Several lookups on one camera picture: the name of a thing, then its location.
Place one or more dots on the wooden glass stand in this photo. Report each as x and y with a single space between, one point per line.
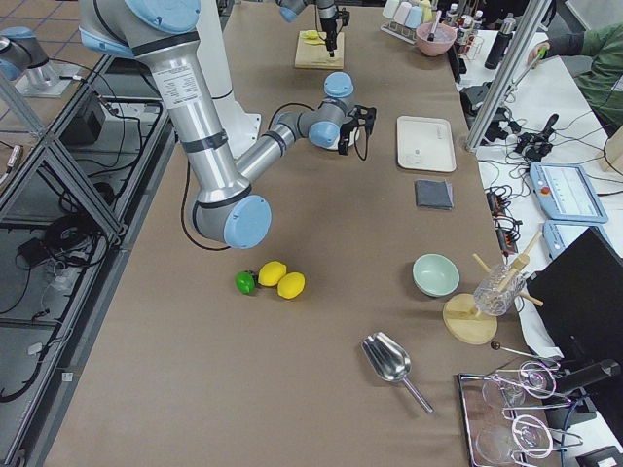
469 325

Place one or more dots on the person in green jacket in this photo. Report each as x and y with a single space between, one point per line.
601 84

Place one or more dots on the lemon slices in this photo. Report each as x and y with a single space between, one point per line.
310 34

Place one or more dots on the blue plastic cup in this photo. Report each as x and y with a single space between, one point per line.
414 17

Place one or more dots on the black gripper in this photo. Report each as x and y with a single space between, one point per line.
327 21
347 130

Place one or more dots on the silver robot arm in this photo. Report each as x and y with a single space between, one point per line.
163 36
290 9

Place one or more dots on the black monitor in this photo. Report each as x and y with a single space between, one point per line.
581 292

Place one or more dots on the blue teach pendant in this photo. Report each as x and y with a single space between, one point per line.
558 234
565 193

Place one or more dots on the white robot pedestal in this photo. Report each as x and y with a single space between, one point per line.
241 127

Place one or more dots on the cream rectangular tray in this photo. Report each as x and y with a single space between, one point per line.
425 144

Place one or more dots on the grey folded cloth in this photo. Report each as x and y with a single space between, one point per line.
434 194

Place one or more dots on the green lime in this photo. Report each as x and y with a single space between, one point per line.
246 281

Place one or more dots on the metal glass rack tray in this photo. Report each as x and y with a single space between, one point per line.
504 415

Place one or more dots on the yellow plastic cup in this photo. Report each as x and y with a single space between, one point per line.
427 12

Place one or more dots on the black bottle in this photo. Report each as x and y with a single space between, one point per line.
500 44

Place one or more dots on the white plastic cup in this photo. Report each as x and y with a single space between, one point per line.
390 8

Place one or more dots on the metal scoop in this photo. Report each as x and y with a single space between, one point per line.
392 363

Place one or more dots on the pink ice bowl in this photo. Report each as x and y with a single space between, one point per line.
444 37

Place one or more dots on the wooden cutting board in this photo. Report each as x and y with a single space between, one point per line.
317 57

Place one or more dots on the cream round plate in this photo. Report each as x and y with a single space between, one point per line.
353 138

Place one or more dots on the pink plastic cup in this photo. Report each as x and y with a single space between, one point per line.
402 12

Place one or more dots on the crystal glass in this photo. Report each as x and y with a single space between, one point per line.
498 291

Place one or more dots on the mint green bowl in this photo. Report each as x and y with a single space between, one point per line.
435 275

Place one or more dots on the aluminium frame post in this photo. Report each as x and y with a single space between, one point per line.
519 45

